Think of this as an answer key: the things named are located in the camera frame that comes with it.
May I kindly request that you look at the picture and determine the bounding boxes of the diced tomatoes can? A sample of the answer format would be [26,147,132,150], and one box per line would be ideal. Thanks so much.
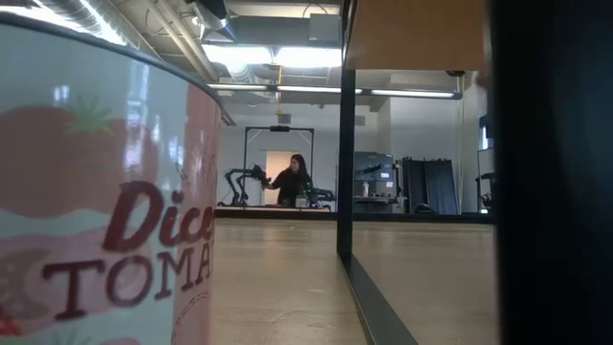
[0,12,224,345]

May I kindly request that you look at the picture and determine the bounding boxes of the person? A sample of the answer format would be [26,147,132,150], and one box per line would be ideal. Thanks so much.
[265,152,313,208]

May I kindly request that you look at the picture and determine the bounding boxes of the dark background monitor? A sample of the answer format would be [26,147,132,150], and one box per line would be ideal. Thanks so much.
[353,151,395,184]

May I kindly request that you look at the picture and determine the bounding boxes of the background desk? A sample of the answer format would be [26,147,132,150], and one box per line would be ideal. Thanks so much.
[352,194,408,215]

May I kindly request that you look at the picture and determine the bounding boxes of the long LED light bar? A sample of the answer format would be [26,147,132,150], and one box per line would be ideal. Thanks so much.
[205,82,464,101]

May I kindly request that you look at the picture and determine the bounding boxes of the bright ceiling light panel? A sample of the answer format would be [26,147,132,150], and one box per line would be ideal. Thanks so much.
[200,43,344,69]

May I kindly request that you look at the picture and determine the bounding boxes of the black curtain panels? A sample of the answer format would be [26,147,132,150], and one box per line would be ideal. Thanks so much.
[400,156,460,216]

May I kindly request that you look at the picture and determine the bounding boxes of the grey ceiling box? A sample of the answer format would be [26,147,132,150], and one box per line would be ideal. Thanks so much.
[308,12,342,44]

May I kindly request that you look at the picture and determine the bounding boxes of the black equipment stand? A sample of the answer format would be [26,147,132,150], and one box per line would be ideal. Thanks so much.
[474,171,497,215]

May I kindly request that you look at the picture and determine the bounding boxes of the door in far wall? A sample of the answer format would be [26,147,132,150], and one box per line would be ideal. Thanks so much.
[263,149,303,207]

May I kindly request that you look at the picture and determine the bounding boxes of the black gantry frame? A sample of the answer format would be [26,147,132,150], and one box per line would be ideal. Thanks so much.
[242,126,316,207]

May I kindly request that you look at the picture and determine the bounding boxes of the smooth silver ceiling duct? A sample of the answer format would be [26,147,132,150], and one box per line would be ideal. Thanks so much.
[190,0,237,43]

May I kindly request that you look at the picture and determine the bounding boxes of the dark wall screen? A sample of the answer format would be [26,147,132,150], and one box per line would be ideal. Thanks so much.
[477,112,495,152]

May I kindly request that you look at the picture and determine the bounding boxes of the black frame wooden shelf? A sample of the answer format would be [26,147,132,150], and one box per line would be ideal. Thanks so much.
[336,0,613,345]

